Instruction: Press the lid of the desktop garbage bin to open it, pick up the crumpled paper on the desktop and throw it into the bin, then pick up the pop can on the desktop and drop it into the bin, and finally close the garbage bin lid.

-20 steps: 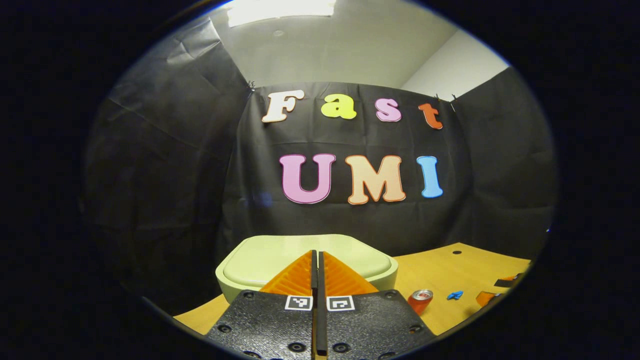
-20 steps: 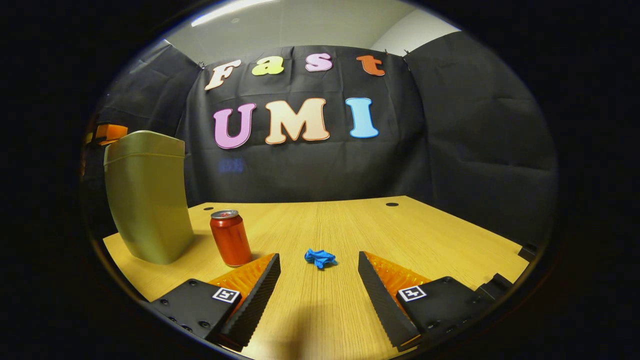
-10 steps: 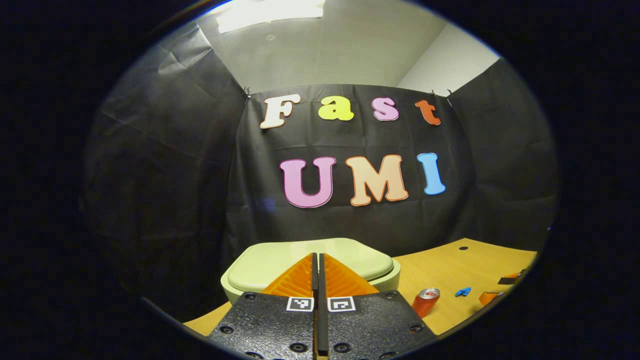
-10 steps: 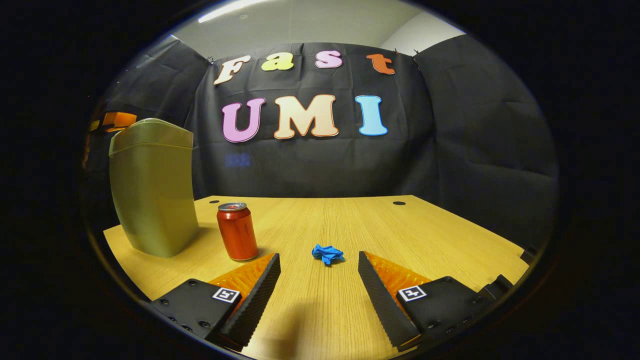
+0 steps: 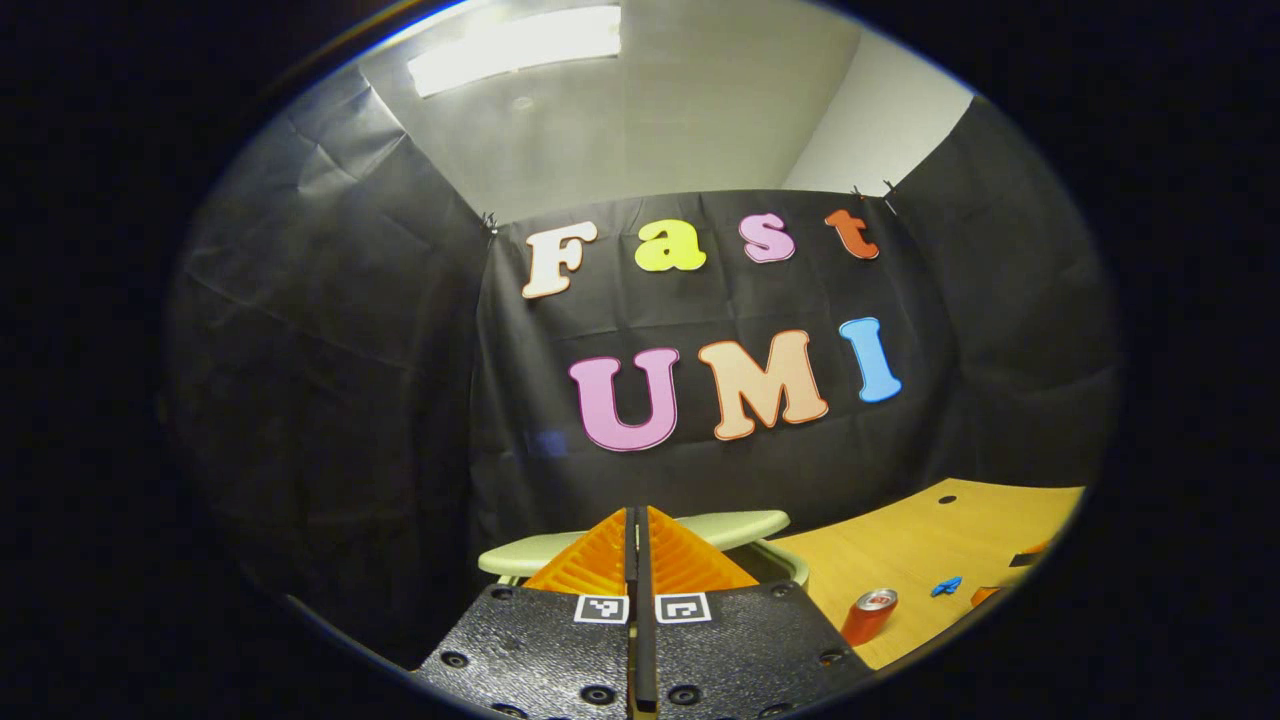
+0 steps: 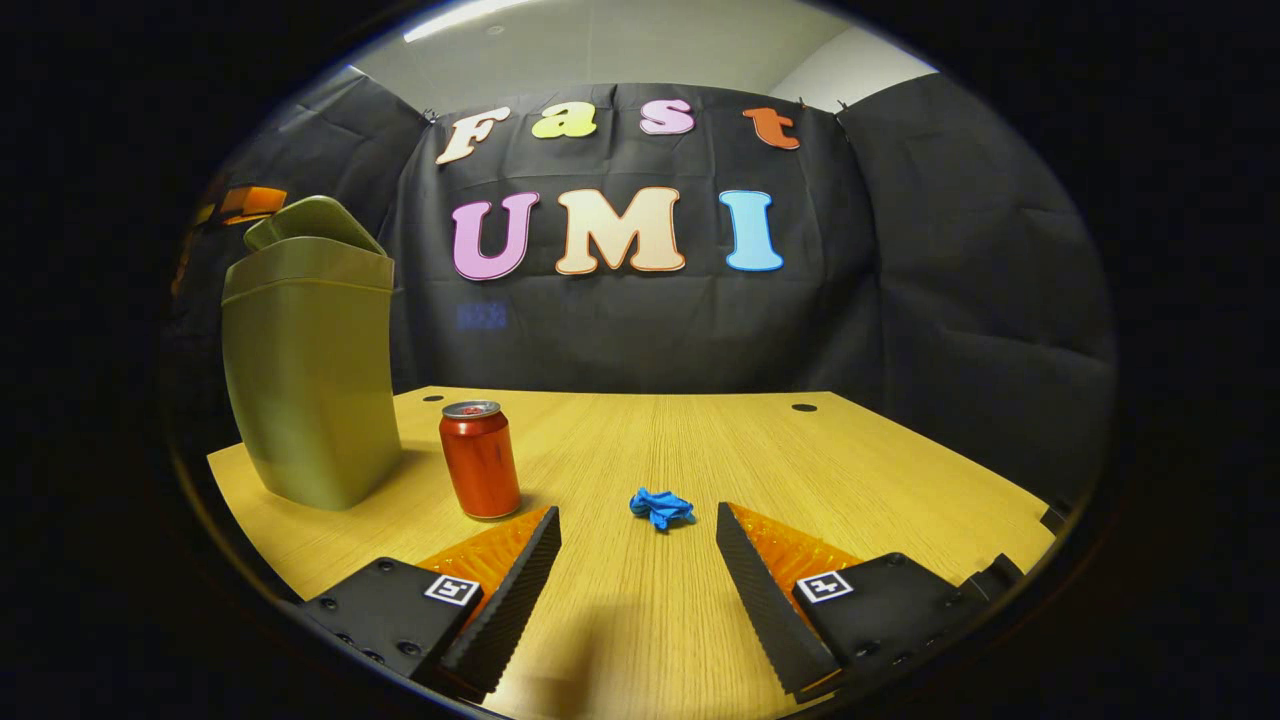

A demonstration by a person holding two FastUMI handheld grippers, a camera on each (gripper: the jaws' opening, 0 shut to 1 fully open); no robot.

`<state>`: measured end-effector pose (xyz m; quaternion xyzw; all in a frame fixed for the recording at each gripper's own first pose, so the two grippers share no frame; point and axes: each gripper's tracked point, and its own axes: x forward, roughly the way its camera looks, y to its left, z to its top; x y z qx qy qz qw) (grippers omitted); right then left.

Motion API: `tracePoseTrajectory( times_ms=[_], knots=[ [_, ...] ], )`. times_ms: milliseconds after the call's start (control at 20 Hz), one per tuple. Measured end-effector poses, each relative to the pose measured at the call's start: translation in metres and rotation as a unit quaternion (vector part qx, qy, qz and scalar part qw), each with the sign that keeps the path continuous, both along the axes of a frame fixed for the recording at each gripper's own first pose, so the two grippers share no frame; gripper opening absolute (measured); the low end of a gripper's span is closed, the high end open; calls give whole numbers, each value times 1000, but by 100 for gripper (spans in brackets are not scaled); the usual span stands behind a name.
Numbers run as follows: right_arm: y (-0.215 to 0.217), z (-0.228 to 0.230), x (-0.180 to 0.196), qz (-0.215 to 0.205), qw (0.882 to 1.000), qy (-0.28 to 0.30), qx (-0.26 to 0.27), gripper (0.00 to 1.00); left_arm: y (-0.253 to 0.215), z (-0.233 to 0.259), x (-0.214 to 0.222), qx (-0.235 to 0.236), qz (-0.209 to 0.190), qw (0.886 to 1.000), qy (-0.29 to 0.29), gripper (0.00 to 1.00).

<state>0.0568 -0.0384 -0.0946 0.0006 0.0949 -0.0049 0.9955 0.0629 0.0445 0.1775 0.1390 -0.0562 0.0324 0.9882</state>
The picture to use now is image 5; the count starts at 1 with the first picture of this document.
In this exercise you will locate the blue paper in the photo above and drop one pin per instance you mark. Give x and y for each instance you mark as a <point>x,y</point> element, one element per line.
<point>946,586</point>

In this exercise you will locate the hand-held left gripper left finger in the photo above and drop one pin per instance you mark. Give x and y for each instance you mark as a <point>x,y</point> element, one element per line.
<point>545,650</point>

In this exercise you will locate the black backdrop cloth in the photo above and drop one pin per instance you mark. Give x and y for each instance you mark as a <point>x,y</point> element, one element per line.
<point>400,400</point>

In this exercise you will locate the ceiling light panel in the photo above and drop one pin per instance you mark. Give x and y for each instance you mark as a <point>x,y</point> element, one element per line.
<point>515,45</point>

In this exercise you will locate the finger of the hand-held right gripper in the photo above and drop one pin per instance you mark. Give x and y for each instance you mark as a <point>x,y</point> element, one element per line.
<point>1026,558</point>
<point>985,596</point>

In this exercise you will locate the green desktop garbage bin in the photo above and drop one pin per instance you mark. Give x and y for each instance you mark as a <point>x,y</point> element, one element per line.
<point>740,525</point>

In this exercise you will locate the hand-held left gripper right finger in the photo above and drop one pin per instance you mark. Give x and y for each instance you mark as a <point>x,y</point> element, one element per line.
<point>745,650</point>

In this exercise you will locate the red pop can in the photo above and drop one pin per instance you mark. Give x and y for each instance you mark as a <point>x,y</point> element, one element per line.
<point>866,618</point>

